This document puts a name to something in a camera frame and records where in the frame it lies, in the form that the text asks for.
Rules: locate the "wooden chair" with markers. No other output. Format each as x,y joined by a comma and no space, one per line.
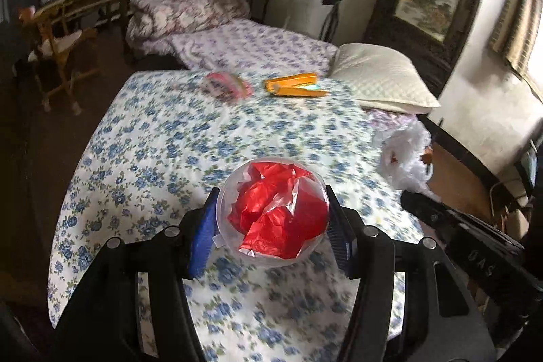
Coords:
59,48

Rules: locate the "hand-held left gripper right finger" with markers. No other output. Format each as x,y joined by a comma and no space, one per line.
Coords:
341,234

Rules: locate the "white plastic bag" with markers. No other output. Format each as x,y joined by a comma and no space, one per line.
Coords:
405,154

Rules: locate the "purple floral bed sheet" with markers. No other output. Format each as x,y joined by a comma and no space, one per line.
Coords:
254,44

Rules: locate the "red wrapper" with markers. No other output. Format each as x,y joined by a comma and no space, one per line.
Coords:
275,213

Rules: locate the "orange packet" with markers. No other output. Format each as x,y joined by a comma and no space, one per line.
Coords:
297,86

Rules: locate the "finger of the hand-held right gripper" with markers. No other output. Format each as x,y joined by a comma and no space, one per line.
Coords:
449,213

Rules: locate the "pink snack packet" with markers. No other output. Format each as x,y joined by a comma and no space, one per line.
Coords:
229,85

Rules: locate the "white quilted pillow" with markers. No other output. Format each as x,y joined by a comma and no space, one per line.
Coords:
382,78

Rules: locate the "folded floral quilt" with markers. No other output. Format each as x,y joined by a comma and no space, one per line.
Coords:
182,12

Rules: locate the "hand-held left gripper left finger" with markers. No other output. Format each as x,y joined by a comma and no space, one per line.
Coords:
202,234

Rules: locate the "blue floral bed sheet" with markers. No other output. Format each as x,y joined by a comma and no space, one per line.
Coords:
169,150

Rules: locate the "clear plastic cup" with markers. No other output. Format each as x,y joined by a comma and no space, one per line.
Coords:
229,192

